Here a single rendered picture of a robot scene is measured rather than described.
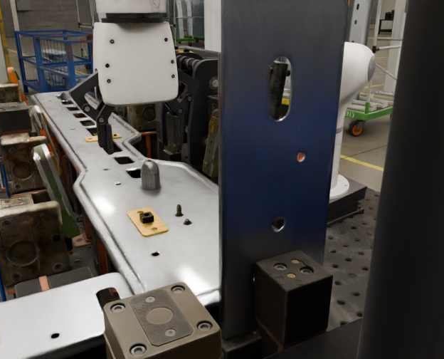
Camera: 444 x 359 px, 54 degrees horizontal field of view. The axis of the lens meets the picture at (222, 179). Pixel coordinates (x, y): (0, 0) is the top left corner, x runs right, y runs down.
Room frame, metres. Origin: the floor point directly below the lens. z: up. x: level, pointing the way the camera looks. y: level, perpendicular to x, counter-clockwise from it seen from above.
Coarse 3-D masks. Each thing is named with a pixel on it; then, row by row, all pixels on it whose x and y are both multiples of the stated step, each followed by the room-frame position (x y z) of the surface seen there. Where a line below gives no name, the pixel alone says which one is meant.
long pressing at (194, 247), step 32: (32, 96) 1.54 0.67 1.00; (64, 128) 1.09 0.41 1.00; (128, 128) 1.08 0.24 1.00; (96, 160) 0.84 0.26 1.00; (160, 160) 0.83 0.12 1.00; (96, 192) 0.67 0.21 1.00; (128, 192) 0.67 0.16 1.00; (160, 192) 0.67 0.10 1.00; (192, 192) 0.67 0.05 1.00; (96, 224) 0.56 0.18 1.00; (128, 224) 0.56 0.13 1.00; (192, 224) 0.56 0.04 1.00; (128, 256) 0.47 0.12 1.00; (160, 256) 0.47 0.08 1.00; (192, 256) 0.47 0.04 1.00; (192, 288) 0.40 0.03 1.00
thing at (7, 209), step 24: (0, 216) 0.51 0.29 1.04; (24, 216) 0.52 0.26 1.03; (48, 216) 0.53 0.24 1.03; (0, 240) 0.50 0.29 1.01; (24, 240) 0.52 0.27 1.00; (48, 240) 0.53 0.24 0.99; (0, 264) 0.50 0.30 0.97; (24, 264) 0.52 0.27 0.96; (48, 264) 0.53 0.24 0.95; (0, 288) 0.50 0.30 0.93
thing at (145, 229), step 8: (144, 208) 0.61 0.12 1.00; (128, 216) 0.58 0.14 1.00; (136, 216) 0.58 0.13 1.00; (144, 216) 0.56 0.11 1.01; (152, 216) 0.56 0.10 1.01; (136, 224) 0.55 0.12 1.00; (144, 224) 0.55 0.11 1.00; (152, 224) 0.55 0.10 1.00; (160, 224) 0.55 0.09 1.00; (144, 232) 0.53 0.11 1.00; (152, 232) 0.53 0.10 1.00; (160, 232) 0.53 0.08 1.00
